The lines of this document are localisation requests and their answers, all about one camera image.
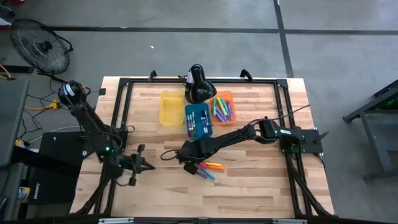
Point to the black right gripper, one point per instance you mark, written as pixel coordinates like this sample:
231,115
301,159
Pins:
191,152

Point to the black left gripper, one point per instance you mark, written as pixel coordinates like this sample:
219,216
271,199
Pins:
135,165

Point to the blue Expo marker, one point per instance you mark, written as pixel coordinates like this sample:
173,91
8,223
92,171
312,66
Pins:
206,129

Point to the green Expo marker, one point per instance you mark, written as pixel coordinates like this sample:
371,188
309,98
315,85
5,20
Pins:
194,124

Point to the yellow gel highlighter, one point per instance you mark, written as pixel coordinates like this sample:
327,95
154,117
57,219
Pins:
217,164

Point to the black Expo marker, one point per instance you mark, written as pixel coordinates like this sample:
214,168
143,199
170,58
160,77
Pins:
203,126

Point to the long orange highlighter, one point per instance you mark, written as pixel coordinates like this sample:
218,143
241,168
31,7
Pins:
217,168

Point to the maroon Expo marker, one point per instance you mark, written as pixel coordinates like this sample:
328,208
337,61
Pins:
206,113

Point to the purple thick highlighter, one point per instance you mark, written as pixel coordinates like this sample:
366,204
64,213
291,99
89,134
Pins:
229,109
224,115
219,116

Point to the green thick highlighter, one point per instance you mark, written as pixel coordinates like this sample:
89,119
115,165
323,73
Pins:
214,107

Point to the yellow-green Sharpie highlighter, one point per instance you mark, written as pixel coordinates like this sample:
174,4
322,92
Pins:
220,105

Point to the teal thick highlighter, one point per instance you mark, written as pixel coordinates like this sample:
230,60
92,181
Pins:
225,105

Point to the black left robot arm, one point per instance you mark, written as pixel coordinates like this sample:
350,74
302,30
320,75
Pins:
90,124

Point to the blue plastic bin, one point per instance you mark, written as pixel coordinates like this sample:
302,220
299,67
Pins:
198,137

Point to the pink gel highlighter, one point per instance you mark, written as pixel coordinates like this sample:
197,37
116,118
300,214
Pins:
203,165

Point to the indigo gel highlighter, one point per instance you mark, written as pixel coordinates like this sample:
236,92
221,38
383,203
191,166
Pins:
202,175

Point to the teal gel highlighter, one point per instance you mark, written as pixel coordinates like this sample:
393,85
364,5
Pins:
210,175

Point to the yellow plastic bin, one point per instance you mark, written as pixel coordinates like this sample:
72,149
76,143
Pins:
172,109

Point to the orange plastic bin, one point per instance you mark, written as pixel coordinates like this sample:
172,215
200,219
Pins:
231,123

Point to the black table clamp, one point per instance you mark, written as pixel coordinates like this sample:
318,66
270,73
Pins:
153,76
246,75

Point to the small black box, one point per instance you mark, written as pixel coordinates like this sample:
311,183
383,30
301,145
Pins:
102,91

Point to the black case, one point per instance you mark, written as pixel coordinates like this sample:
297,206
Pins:
53,174

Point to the small yellow blue pack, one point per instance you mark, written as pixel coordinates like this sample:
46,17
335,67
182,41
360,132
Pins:
23,194

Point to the grey side table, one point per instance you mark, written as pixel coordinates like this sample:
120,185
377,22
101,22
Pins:
12,124

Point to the black floor fan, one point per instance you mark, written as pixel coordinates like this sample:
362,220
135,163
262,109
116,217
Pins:
46,46

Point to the dark grey metal cart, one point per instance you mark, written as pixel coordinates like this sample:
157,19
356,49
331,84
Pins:
376,143

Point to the person's foot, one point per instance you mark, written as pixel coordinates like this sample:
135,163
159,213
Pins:
4,25
18,1

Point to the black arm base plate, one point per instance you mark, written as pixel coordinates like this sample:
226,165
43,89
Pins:
311,146
87,147

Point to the silver bracket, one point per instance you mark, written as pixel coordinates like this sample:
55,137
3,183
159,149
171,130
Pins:
115,221
289,221

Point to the black aluminium rig frame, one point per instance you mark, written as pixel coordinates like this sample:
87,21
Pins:
248,81

